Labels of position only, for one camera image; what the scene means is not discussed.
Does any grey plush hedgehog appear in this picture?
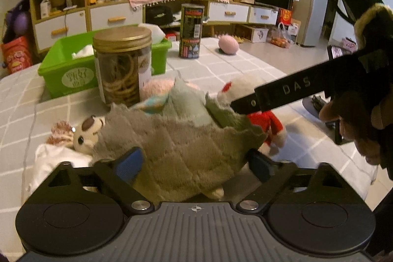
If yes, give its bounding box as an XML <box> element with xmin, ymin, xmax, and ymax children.
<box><xmin>73</xmin><ymin>79</ymin><xmax>267</xmax><ymax>203</ymax></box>

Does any white small pillow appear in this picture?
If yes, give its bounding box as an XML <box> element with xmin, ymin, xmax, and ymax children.
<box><xmin>21</xmin><ymin>144</ymin><xmax>92</xmax><ymax>204</ymax></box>

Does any pink fluffy plush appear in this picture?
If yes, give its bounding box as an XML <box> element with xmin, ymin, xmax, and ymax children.
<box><xmin>140</xmin><ymin>78</ymin><xmax>205</xmax><ymax>102</ymax></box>

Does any white red plush toy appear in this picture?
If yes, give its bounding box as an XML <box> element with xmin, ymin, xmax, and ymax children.
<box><xmin>216</xmin><ymin>74</ymin><xmax>287</xmax><ymax>156</ymax></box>

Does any bunny doll teal dress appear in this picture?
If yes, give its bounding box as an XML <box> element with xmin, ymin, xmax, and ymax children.
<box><xmin>46</xmin><ymin>94</ymin><xmax>211</xmax><ymax>154</ymax></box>

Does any white rabbit hand puppet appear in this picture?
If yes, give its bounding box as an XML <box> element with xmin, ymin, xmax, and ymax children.
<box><xmin>71</xmin><ymin>44</ymin><xmax>94</xmax><ymax>59</ymax></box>

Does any white sponge block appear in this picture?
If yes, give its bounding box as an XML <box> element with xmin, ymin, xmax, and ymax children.
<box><xmin>138</xmin><ymin>23</ymin><xmax>165</xmax><ymax>44</ymax></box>

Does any grey checkered tablecloth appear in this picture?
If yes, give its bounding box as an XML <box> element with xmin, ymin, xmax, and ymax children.
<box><xmin>1</xmin><ymin>39</ymin><xmax>384</xmax><ymax>261</ymax></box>

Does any green plastic bin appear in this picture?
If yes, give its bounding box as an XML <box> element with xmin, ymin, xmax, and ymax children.
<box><xmin>38</xmin><ymin>29</ymin><xmax>171</xmax><ymax>98</ymax></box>

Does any gold lid glass jar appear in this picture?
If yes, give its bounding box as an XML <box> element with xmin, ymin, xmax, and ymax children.
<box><xmin>93</xmin><ymin>25</ymin><xmax>152</xmax><ymax>107</ymax></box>

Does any pink knitted ball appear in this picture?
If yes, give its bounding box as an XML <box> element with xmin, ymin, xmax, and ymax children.
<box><xmin>218</xmin><ymin>35</ymin><xmax>239</xmax><ymax>55</ymax></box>

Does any red printed bag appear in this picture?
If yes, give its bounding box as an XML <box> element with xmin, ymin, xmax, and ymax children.
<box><xmin>1</xmin><ymin>36</ymin><xmax>33</xmax><ymax>74</ymax></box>

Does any black bag in cabinet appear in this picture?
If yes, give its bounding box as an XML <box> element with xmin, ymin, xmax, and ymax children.
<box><xmin>145</xmin><ymin>5</ymin><xmax>174</xmax><ymax>26</ymax></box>

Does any dark cylindrical snack can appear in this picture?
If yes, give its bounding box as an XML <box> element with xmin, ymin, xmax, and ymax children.
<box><xmin>179</xmin><ymin>3</ymin><xmax>205</xmax><ymax>59</ymax></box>

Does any purple plush toy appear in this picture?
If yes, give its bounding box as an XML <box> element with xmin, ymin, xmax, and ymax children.
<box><xmin>2</xmin><ymin>0</ymin><xmax>31</xmax><ymax>43</ymax></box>

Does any wooden white drawer cabinet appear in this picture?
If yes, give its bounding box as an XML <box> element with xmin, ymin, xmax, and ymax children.
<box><xmin>28</xmin><ymin>0</ymin><xmax>279</xmax><ymax>54</ymax></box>

